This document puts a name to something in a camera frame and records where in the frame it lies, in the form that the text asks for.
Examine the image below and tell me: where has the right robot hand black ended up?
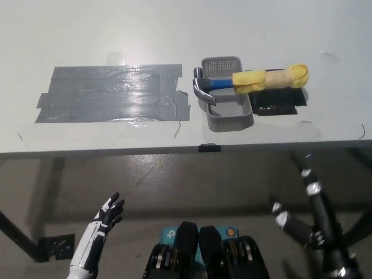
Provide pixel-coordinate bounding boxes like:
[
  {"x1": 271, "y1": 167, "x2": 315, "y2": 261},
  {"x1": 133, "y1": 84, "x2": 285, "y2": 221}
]
[{"x1": 269, "y1": 153, "x2": 364, "y2": 279}]

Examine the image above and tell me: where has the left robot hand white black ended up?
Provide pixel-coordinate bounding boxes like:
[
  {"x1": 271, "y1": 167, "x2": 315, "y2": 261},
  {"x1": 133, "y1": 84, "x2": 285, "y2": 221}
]
[{"x1": 69, "y1": 191, "x2": 126, "y2": 270}]

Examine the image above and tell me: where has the hammer blue handle yellow cloth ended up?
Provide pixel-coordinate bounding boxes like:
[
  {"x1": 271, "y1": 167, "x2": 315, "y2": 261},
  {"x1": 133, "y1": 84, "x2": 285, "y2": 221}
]
[{"x1": 193, "y1": 63, "x2": 309, "y2": 106}]

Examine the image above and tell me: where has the black tape patch on desk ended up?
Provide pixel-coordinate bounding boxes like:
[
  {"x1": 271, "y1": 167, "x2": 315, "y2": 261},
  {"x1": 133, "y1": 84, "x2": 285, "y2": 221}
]
[{"x1": 245, "y1": 68, "x2": 309, "y2": 117}]

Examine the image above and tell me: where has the grey perforated plastic container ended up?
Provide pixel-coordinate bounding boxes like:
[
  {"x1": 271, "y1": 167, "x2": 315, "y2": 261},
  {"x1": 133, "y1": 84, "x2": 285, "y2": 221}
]
[{"x1": 201, "y1": 56, "x2": 255, "y2": 132}]

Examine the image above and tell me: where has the black table leg bar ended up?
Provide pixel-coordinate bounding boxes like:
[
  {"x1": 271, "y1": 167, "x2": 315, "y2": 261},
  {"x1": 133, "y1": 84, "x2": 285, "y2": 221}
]
[
  {"x1": 339, "y1": 208, "x2": 372, "y2": 249},
  {"x1": 0, "y1": 208, "x2": 40, "y2": 257}
]

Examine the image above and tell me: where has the small black tape strip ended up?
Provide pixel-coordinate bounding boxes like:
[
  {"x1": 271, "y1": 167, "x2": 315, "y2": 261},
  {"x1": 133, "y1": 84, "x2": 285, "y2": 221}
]
[{"x1": 198, "y1": 142, "x2": 221, "y2": 153}]

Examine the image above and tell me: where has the grey duct tape patch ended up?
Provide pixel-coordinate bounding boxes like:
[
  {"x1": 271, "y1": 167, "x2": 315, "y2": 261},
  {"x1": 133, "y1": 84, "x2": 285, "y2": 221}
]
[{"x1": 34, "y1": 64, "x2": 192, "y2": 124}]

